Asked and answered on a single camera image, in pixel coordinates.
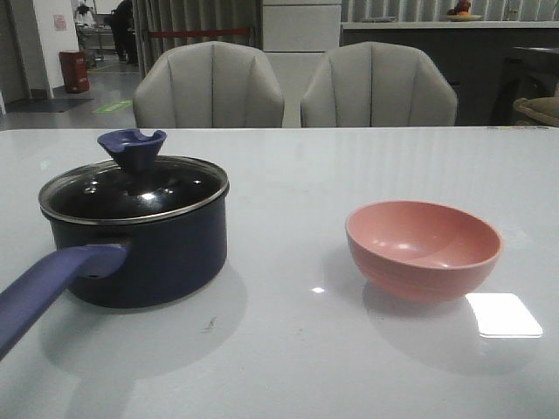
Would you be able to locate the grey curtain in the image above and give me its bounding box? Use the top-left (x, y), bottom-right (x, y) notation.
top-left (132, 0), bottom-right (262, 76)

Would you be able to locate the dark grey sideboard counter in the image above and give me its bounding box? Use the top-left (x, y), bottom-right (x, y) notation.
top-left (341, 21), bottom-right (558, 126)

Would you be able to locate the left grey upholstered chair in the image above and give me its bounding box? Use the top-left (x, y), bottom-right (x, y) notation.
top-left (133, 41), bottom-right (285, 128)

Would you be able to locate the person in dark clothes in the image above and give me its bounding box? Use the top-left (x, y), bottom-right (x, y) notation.
top-left (109, 0), bottom-right (138, 65)

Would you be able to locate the red trash bin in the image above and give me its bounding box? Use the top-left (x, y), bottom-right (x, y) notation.
top-left (59, 51), bottom-right (90, 93)

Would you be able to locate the black side table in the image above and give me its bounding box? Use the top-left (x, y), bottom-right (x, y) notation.
top-left (490, 46), bottom-right (558, 125)

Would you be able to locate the white cabinet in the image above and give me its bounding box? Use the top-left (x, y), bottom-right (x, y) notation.
top-left (262, 1), bottom-right (342, 127)

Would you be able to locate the red barrier belt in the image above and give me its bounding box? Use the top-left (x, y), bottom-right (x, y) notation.
top-left (146, 27), bottom-right (252, 38)

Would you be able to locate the grey upholstered chair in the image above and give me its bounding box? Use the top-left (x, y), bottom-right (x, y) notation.
top-left (133, 41), bottom-right (285, 128)
top-left (300, 42), bottom-right (458, 127)

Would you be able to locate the glass lid purple knob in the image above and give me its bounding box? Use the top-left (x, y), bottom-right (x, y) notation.
top-left (38, 128), bottom-right (230, 225)

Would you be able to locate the fruit plate on counter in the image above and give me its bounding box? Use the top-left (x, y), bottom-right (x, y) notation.
top-left (445, 0), bottom-right (483, 22)

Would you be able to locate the dark blue saucepan purple handle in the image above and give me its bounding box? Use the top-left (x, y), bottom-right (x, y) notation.
top-left (1, 189), bottom-right (229, 354)

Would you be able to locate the pink plastic bowl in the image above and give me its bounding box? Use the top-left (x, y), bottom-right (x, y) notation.
top-left (345, 201), bottom-right (503, 303)

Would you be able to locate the right grey upholstered chair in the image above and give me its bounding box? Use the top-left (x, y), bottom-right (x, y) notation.
top-left (300, 42), bottom-right (458, 127)

